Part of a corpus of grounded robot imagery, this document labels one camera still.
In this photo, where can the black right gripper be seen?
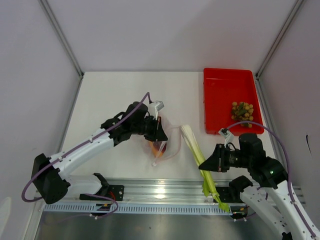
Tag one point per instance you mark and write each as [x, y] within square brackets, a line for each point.
[216, 162]

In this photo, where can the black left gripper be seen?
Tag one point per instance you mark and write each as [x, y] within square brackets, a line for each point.
[161, 135]

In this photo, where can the clear pink zip top bag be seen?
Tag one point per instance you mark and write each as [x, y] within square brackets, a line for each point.
[174, 143]

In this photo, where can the green white celery stalk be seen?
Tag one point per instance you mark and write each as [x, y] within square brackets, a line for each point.
[208, 186]

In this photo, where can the yellow longan fruit bunch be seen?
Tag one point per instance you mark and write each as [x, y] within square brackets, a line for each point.
[242, 111]

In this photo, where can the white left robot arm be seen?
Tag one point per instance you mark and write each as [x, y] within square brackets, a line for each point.
[52, 175]

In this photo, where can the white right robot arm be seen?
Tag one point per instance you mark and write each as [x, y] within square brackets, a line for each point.
[286, 217]

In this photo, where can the red plastic tray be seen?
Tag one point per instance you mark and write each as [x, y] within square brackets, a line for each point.
[221, 88]

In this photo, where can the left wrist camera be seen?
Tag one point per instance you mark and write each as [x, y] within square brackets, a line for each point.
[155, 107]

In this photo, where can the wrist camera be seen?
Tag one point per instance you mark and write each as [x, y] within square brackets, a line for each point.
[228, 136]
[155, 107]

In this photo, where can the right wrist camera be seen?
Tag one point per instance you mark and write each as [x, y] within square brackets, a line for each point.
[228, 136]

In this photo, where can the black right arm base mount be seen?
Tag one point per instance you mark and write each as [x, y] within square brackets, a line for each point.
[229, 194]

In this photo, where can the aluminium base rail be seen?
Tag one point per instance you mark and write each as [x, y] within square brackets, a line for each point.
[137, 190]

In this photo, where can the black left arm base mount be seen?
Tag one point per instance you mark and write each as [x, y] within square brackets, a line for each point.
[115, 192]

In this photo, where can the right aluminium frame post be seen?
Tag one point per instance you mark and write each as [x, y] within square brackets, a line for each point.
[289, 20]

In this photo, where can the aluminium frame post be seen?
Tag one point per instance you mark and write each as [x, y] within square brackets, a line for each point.
[53, 21]
[289, 20]

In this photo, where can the slotted grey cable duct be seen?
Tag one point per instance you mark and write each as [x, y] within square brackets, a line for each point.
[137, 208]

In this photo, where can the left aluminium frame post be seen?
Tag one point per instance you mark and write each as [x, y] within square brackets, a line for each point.
[53, 21]

